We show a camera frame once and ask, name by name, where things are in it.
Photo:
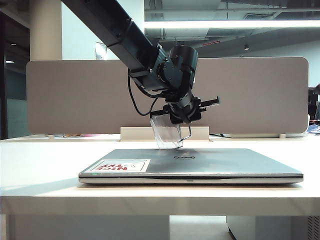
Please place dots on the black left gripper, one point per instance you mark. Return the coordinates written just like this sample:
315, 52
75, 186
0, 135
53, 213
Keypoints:
195, 110

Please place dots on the transparent grey faceted water cup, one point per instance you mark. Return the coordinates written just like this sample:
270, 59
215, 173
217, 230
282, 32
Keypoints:
166, 135

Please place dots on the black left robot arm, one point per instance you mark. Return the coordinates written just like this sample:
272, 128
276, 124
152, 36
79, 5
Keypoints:
125, 32

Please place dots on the silver Dell laptop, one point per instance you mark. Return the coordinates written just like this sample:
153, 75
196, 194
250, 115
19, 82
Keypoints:
212, 165

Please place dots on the beige fabric desk divider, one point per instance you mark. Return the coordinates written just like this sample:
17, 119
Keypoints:
250, 97

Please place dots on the red and white sticker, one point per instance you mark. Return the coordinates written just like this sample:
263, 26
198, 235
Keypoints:
120, 165

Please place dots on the red illuminated ceiling sign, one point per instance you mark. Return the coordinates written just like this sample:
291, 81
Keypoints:
212, 43

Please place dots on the pink flat item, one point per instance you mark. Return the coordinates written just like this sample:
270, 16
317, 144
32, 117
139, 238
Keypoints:
100, 135

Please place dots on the round ceiling spotlight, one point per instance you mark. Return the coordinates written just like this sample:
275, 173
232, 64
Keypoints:
246, 47

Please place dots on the long ceiling light strip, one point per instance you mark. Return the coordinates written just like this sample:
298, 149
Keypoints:
232, 24

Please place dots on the blue patterned cloth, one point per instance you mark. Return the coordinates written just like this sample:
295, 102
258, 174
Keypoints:
314, 129

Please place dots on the person in dark clothes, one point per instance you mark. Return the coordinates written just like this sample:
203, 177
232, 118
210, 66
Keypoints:
315, 97

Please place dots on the white desk support panel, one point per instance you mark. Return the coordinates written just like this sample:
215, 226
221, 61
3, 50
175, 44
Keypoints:
90, 228

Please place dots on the framed wall notice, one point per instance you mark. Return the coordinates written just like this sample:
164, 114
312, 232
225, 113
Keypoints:
100, 51

